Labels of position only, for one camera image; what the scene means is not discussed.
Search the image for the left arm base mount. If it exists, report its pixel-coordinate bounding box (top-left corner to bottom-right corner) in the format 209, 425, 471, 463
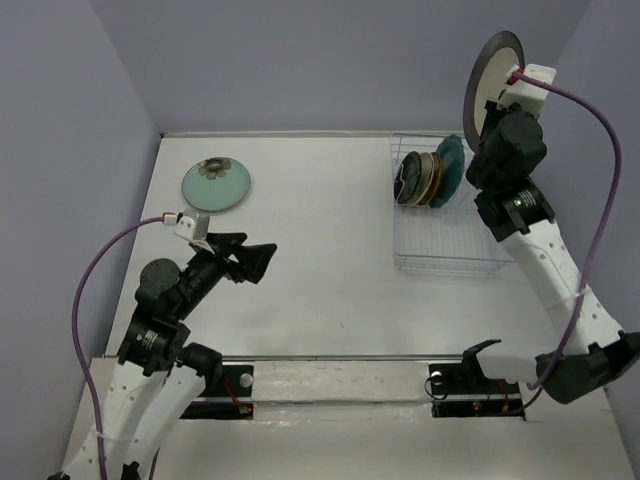
181, 363, 254, 421

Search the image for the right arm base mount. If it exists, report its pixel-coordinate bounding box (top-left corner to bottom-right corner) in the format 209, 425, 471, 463
424, 362, 524, 419

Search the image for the cream plate with black spot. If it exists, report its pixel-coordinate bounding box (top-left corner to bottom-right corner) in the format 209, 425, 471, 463
409, 152, 435, 205

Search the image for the white wire dish rack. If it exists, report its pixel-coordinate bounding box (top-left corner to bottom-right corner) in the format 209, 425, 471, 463
388, 132, 523, 274

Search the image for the teal scalloped plate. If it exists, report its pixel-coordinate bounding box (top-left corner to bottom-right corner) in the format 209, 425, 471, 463
429, 135, 465, 208

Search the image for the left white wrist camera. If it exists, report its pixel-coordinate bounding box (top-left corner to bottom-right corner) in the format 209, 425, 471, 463
162, 209, 210, 244

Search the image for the brown rimmed cream plate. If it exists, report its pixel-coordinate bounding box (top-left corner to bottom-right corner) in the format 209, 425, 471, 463
463, 31, 525, 152

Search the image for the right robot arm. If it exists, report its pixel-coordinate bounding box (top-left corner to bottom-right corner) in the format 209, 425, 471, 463
460, 101, 639, 404

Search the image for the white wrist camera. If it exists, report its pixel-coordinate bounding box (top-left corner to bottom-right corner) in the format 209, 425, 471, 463
497, 64, 557, 119
162, 209, 210, 244

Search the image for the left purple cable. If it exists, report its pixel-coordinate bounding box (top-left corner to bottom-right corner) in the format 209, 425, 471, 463
72, 214, 169, 480

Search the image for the yellow amber plate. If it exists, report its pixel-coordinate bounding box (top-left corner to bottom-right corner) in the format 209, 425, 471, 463
422, 152, 444, 206

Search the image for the light green floral plate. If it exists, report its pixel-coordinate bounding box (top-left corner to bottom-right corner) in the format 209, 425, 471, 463
181, 157, 251, 213

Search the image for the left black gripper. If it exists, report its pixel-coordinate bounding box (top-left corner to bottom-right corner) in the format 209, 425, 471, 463
174, 230, 278, 318

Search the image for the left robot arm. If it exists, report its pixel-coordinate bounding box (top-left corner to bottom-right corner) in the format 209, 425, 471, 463
56, 233, 277, 479

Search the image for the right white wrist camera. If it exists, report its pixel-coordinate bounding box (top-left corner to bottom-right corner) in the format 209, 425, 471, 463
497, 64, 557, 119

